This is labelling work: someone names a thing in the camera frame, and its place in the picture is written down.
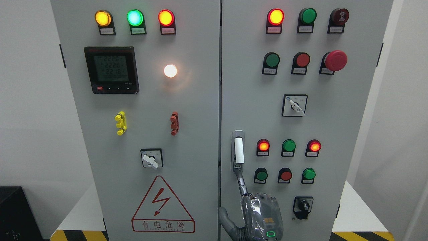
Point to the silver door handle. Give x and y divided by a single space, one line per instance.
237 150

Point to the grey left cabinet door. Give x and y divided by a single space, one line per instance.
191 156

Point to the grey cabinet door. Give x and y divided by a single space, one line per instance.
253 102
191 156

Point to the grey right cabinet door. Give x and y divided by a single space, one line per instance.
253 102

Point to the red lit indicator left door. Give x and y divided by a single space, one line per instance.
167 23

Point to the red lit indicator middle left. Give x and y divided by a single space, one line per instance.
263 148

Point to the red lit indicator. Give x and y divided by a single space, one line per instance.
274 21
263 148
313 147

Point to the white lit indicator light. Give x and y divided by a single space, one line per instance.
170 70

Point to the green push button lower left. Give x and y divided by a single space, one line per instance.
260 176

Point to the green push button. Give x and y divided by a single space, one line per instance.
270 63
260 176
308 176

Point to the green indicator middle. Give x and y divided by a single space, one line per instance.
288 148

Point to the green push button upper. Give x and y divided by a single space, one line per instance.
270 63

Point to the red push button lower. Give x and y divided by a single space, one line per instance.
284 175

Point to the red push button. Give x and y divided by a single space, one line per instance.
300 63
284 175

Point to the red lit indicator middle right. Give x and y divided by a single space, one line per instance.
313 147

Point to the red electric hazard warning sticker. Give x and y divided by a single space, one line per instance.
162 211

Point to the red push button upper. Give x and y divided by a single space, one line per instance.
300 63

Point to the green push button lower right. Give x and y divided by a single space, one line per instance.
308 176

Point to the black digital power meter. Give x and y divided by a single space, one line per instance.
112 69

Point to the red lit indicator top right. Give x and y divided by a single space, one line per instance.
274 21

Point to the green lit indicator light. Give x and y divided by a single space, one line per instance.
136 22

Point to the red emergency stop mushroom button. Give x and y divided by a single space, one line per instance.
333 61

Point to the green indicator top right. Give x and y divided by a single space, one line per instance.
306 20

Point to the yellow indicator light top left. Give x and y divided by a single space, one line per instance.
105 22

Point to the dark red buzzer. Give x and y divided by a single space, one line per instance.
338 19

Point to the white platform with hazard stripes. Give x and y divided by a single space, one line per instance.
355 221

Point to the black box lower left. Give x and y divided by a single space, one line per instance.
17 222

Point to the left door rotary selector switch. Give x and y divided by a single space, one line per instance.
152 158

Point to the upper right rotary selector switch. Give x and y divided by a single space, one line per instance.
294 105

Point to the black knob selector switch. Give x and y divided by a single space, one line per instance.
302 206

